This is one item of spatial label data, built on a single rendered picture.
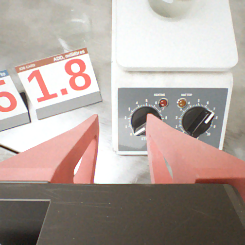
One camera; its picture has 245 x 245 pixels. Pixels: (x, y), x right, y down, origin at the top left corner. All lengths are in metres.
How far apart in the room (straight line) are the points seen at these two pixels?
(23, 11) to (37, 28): 0.04
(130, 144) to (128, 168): 0.04
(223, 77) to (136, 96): 0.09
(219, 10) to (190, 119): 0.12
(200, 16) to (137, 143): 0.15
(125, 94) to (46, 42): 0.17
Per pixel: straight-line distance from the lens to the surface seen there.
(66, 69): 0.26
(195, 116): 0.22
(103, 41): 0.31
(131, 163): 0.25
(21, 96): 0.29
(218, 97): 0.23
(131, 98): 0.21
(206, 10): 0.24
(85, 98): 0.27
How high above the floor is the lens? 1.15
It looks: 77 degrees down
